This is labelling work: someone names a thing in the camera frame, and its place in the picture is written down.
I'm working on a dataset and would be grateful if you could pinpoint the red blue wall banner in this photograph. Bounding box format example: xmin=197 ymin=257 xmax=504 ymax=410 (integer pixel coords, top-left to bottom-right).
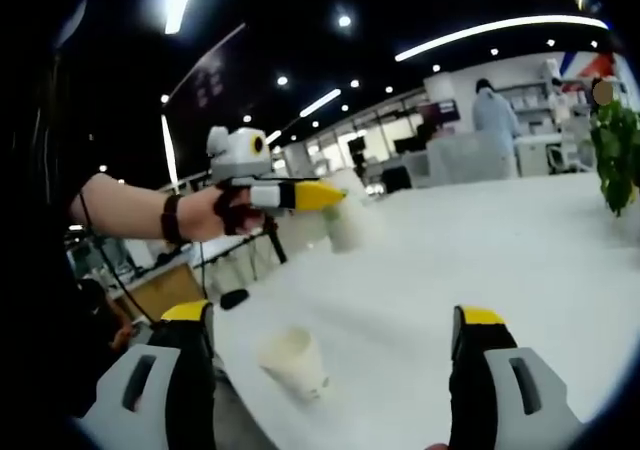
xmin=557 ymin=52 xmax=616 ymax=79

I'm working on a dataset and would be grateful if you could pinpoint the dark hanging sign panel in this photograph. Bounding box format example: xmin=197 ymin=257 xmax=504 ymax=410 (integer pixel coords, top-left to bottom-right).
xmin=169 ymin=22 xmax=249 ymax=116

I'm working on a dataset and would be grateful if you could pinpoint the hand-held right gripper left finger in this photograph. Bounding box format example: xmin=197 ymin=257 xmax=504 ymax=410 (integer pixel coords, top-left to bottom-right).
xmin=82 ymin=299 xmax=217 ymax=450

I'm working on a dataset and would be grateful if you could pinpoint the black tripod stand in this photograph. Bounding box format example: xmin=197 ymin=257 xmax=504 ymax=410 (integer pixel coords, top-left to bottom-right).
xmin=264 ymin=214 xmax=289 ymax=265

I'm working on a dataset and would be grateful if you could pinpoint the person's left hand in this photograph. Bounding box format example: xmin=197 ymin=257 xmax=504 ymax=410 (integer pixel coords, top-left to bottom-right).
xmin=183 ymin=185 xmax=267 ymax=245

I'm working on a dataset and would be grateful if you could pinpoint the dark display screen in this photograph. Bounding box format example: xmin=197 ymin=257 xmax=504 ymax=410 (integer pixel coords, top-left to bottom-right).
xmin=434 ymin=98 xmax=459 ymax=124

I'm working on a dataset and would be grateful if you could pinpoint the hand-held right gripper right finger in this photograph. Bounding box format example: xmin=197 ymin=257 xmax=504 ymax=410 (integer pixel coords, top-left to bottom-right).
xmin=448 ymin=304 xmax=584 ymax=450

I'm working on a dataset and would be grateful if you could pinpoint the white storage shelf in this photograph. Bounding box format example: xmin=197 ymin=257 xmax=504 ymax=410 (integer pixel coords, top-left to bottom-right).
xmin=499 ymin=82 xmax=566 ymax=136

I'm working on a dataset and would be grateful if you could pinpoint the white patterned paper cup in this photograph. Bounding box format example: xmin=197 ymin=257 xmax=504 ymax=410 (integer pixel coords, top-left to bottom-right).
xmin=323 ymin=200 xmax=367 ymax=255
xmin=257 ymin=326 xmax=331 ymax=405

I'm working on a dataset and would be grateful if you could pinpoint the brown wooden cabinet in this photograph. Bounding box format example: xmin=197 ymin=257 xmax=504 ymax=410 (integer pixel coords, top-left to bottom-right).
xmin=124 ymin=264 xmax=207 ymax=321

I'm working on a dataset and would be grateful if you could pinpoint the frosted desk partition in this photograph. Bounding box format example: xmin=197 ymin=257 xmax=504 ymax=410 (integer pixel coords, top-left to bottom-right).
xmin=427 ymin=132 xmax=519 ymax=181

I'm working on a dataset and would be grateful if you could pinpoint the person's black shirt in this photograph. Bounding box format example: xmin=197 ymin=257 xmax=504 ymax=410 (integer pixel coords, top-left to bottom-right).
xmin=19 ymin=179 xmax=131 ymax=416

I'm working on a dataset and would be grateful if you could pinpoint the curved ceiling light strip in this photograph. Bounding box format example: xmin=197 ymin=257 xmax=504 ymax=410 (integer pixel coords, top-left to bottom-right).
xmin=394 ymin=14 xmax=609 ymax=63

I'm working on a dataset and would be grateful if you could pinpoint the green potted plant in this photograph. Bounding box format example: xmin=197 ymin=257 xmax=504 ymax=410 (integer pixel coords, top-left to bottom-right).
xmin=589 ymin=100 xmax=640 ymax=219

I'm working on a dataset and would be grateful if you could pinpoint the black wrist strap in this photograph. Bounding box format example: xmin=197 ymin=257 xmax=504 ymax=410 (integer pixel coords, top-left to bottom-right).
xmin=160 ymin=193 xmax=185 ymax=245

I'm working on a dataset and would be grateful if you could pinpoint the white table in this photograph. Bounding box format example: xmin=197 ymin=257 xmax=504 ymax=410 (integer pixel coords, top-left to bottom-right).
xmin=212 ymin=172 xmax=640 ymax=450

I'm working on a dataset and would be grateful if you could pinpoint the small black device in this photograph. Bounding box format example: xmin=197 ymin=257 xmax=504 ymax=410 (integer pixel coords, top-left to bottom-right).
xmin=219 ymin=289 xmax=250 ymax=311

